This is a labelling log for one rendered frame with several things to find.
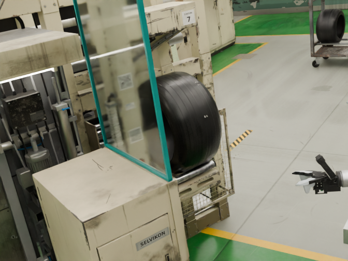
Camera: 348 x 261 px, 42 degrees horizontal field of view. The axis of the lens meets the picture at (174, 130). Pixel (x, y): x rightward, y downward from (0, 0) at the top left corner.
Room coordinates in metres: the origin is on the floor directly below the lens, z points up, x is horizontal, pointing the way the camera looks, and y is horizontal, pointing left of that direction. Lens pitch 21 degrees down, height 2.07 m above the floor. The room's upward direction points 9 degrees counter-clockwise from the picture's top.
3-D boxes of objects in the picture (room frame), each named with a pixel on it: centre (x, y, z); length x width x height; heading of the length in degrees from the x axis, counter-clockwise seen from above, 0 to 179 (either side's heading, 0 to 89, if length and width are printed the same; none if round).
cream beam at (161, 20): (2.74, 0.07, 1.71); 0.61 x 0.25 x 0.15; 121
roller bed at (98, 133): (2.63, 0.41, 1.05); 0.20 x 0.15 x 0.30; 121
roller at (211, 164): (2.31, -0.05, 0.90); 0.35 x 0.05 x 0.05; 121
